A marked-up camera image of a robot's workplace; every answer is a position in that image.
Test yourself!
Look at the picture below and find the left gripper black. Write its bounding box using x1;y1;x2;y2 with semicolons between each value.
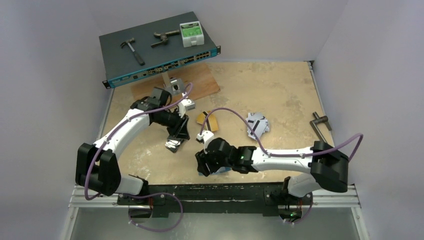
154;107;190;140

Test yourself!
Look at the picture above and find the black credit card stack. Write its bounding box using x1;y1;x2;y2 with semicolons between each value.
165;139;185;153

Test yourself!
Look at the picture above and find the blue card holder wallet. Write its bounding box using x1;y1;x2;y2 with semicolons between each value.
197;167;231;177

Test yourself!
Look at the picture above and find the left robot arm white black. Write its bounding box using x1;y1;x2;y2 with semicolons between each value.
75;83;195;205

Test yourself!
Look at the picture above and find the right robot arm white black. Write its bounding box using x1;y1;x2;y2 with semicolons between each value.
195;137;349;204

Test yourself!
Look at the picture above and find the wooden board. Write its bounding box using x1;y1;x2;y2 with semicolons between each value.
130;63;220;100

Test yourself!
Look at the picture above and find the white green electrical module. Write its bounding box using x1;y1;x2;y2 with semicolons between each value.
179;21;205;48

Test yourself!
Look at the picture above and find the small hammer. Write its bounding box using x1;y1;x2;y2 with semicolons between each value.
120;37;145;66

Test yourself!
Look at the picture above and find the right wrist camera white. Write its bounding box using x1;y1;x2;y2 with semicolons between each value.
196;130;215;146

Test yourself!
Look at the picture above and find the metal stand bracket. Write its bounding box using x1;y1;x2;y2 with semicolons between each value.
161;71;186;96

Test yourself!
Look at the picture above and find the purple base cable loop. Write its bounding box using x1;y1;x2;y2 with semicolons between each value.
127;193;184;233

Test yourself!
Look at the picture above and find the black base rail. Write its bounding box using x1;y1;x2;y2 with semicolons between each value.
117;182;313;219

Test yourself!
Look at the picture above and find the network switch grey teal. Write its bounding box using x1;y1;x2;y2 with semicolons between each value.
99;11;222;89

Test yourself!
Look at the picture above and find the bronze door handle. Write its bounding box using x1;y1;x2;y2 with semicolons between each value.
150;30;181;48

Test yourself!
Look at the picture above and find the metal door lever handle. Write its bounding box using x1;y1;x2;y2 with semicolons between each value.
309;111;333;143

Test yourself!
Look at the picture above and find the aluminium frame rail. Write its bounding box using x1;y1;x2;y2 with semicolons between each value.
59;185;370;240

